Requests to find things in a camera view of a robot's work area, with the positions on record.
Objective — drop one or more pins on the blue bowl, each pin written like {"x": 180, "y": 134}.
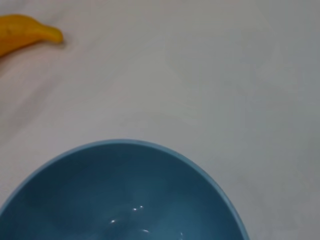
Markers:
{"x": 112, "y": 190}

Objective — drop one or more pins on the yellow banana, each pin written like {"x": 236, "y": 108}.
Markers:
{"x": 15, "y": 30}

